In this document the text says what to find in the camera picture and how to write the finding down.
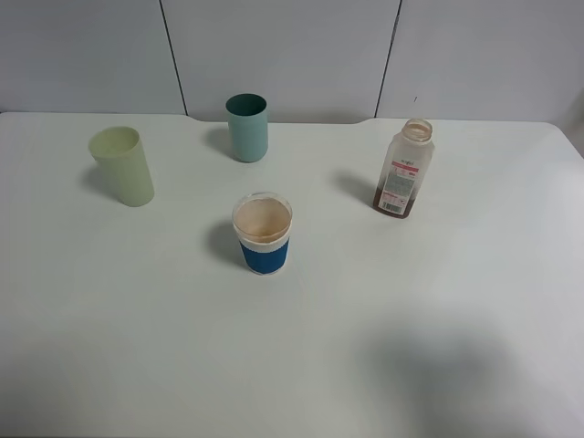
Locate clear plastic drink bottle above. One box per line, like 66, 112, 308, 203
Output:
372, 119, 435, 218

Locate teal plastic cup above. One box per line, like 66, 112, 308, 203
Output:
225, 93, 268, 162

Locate pale green plastic cup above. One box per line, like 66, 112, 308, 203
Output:
89, 126, 154, 207

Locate glass cup with blue sleeve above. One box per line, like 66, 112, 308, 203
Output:
232, 192, 293, 275

